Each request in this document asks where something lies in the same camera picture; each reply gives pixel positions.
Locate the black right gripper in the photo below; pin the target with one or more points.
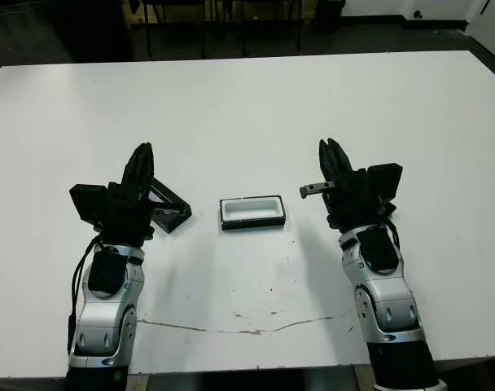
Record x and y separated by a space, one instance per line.
353 199

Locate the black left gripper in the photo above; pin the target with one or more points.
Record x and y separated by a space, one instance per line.
125 212

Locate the black box lid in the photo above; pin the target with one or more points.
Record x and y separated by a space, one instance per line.
172 212

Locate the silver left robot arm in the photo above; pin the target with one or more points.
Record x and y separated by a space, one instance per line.
105 313

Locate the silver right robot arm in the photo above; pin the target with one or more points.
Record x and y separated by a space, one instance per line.
390 293

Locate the black box base white insert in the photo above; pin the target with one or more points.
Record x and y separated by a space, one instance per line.
251 223

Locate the black trash bin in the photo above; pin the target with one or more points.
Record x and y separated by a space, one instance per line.
331 16

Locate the black mesh chair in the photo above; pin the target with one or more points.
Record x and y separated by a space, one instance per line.
174 2
272 2

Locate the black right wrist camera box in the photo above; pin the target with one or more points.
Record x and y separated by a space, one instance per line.
386 181

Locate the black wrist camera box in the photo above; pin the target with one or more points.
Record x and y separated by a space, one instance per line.
88 205
386 181

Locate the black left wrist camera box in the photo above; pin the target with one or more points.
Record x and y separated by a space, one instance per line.
88 205

